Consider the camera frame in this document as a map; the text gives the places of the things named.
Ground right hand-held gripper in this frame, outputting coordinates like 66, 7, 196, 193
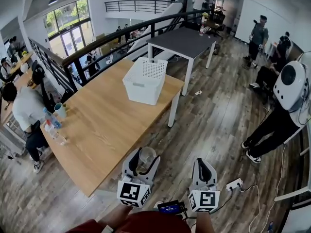
188, 157, 221, 214

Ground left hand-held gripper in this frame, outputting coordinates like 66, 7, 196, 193
117, 148, 161, 208

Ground clear glass cup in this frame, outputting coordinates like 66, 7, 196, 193
138, 146, 157, 176

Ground white plastic basket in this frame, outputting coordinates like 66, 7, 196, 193
122, 56, 169, 106

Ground person's right forearm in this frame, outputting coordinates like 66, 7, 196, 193
195, 211, 216, 233

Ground person's left forearm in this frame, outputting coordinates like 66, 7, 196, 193
96, 204, 134, 228

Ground cardboard box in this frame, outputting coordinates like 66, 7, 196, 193
98, 39, 117, 55

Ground white power strip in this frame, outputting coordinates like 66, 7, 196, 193
225, 178, 243, 191

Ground black device blue screen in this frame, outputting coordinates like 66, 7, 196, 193
157, 200, 187, 215

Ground person's dark red shirt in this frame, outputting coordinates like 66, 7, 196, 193
65, 210, 192, 233

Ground clear plastic bottle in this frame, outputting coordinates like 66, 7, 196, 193
44, 124, 68, 146

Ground blue label water bottle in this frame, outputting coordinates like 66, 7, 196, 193
43, 107, 63, 130

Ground teal mug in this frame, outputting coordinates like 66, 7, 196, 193
53, 102, 68, 118

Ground white dome backpack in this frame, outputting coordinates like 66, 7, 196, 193
273, 61, 309, 111

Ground dark grey table white legs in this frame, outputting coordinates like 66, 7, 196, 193
146, 27, 217, 97

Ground black railing wooden handrail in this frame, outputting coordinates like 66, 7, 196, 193
28, 8, 212, 93

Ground black office chair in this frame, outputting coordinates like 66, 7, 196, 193
31, 60, 73, 114
211, 8, 226, 31

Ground glass entrance doors and windows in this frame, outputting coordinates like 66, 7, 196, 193
43, 0, 94, 58

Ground light wooden office desk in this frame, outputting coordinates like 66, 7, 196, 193
8, 51, 35, 76

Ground black balcony railing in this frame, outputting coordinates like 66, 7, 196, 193
104, 0, 173, 14

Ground white staircase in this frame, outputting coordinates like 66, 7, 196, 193
126, 2, 185, 60

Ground white floor cable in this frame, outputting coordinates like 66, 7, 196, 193
249, 143, 286, 233

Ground white desk frame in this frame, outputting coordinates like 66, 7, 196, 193
274, 122, 311, 202

